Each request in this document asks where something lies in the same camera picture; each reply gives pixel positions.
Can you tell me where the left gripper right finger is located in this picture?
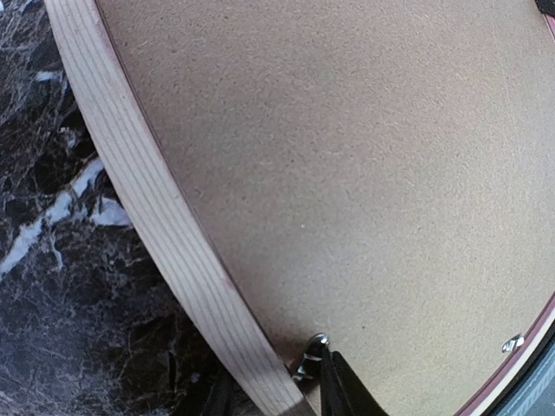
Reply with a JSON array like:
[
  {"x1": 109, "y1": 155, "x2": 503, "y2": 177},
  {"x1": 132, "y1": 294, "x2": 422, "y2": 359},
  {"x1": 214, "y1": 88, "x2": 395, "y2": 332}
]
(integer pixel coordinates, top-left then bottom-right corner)
[{"x1": 320, "y1": 347, "x2": 388, "y2": 416}]

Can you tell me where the pink wooden picture frame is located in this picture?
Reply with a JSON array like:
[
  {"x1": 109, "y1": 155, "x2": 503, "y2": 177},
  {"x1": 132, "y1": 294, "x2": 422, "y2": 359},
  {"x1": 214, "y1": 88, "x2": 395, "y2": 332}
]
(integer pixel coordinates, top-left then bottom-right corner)
[{"x1": 42, "y1": 0, "x2": 555, "y2": 416}]

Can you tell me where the brown backing board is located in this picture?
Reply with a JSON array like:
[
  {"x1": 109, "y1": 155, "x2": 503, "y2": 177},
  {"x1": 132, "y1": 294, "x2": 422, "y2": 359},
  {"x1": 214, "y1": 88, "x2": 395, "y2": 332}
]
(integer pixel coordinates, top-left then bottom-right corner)
[{"x1": 93, "y1": 0, "x2": 555, "y2": 416}]

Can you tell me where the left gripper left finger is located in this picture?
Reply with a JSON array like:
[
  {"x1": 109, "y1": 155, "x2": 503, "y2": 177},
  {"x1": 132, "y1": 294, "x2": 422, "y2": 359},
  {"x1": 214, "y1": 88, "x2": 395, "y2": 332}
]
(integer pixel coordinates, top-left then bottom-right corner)
[{"x1": 203, "y1": 374, "x2": 235, "y2": 416}]

